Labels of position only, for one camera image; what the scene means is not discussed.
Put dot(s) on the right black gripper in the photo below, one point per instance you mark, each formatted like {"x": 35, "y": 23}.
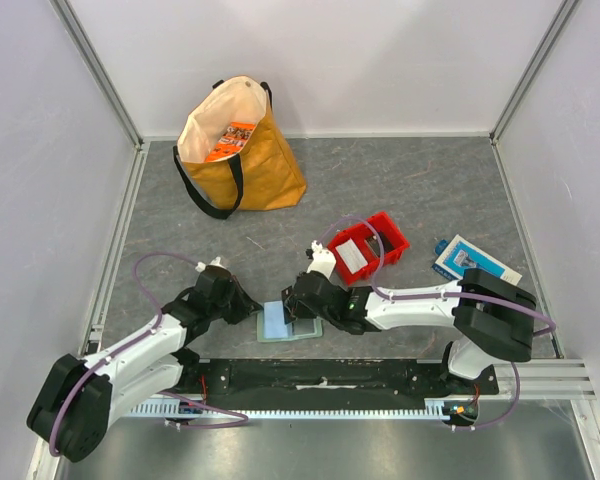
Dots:
{"x": 290, "y": 304}

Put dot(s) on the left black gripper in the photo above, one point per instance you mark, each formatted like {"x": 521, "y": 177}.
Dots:
{"x": 245, "y": 305}

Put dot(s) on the white credit card stack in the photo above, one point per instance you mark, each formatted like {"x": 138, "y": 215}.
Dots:
{"x": 351, "y": 256}

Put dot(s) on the red plastic bin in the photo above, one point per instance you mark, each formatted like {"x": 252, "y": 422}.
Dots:
{"x": 360, "y": 249}

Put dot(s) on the mustard yellow tote bag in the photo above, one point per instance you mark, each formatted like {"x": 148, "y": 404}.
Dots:
{"x": 264, "y": 176}

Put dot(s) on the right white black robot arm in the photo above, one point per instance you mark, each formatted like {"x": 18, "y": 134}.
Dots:
{"x": 496, "y": 319}

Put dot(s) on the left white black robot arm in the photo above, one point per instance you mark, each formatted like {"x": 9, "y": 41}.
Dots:
{"x": 81, "y": 398}

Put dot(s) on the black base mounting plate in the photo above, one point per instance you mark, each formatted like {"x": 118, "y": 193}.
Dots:
{"x": 418, "y": 378}

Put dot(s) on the small black object in bin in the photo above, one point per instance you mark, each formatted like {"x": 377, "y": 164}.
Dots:
{"x": 375, "y": 244}

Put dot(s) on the blue razor package box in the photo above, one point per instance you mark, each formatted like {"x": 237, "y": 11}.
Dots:
{"x": 458, "y": 255}

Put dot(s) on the orange printed box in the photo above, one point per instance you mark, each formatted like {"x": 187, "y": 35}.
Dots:
{"x": 231, "y": 142}

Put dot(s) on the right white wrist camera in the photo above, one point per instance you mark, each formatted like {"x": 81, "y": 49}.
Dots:
{"x": 321, "y": 259}

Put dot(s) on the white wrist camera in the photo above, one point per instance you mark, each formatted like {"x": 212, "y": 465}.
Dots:
{"x": 218, "y": 261}
{"x": 321, "y": 259}

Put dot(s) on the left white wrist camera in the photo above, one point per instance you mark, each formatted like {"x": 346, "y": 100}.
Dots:
{"x": 218, "y": 261}

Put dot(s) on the grey slotted cable duct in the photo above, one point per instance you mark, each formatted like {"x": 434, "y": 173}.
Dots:
{"x": 172, "y": 408}

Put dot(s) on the left aluminium frame post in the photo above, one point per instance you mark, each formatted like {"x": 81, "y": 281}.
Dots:
{"x": 87, "y": 51}

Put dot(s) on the aluminium frame post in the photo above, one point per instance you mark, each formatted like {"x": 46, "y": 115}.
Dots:
{"x": 548, "y": 41}
{"x": 87, "y": 51}

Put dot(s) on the right aluminium frame post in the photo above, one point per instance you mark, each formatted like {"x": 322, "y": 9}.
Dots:
{"x": 548, "y": 41}

